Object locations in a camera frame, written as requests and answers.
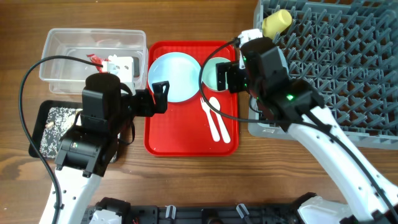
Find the red snack wrapper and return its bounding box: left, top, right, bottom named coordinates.
left=87, top=54, right=109, bottom=65

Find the grey dishwasher rack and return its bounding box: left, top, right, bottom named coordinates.
left=253, top=0, right=397, bottom=150

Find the crumpled white tissue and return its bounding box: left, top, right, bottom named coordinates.
left=108, top=54, right=119, bottom=63

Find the black waste tray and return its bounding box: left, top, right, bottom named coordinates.
left=32, top=100, right=83, bottom=150

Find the white plastic fork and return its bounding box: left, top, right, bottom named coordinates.
left=200, top=98, right=220, bottom=142

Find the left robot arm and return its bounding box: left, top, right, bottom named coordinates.
left=40, top=73, right=170, bottom=223

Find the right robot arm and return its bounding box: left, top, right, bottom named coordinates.
left=220, top=36, right=397, bottom=223

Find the small light blue bowl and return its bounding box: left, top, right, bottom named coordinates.
left=277, top=49, right=290, bottom=80

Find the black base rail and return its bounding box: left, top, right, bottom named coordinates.
left=122, top=204, right=299, bottom=224

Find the clear plastic bin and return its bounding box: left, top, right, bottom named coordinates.
left=39, top=28, right=148, bottom=95

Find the yellow plastic cup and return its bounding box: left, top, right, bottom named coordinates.
left=262, top=9, right=293, bottom=39

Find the food leftovers rice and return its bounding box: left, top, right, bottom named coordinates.
left=40, top=107, right=82, bottom=159

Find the left black cable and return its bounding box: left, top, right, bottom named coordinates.
left=18, top=55, right=105, bottom=224

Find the white plastic spoon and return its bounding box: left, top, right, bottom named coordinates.
left=209, top=96, right=231, bottom=144

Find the large light blue plate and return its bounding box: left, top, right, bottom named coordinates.
left=147, top=52, right=201, bottom=103

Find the mint green bowl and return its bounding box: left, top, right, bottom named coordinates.
left=202, top=57, right=230, bottom=92

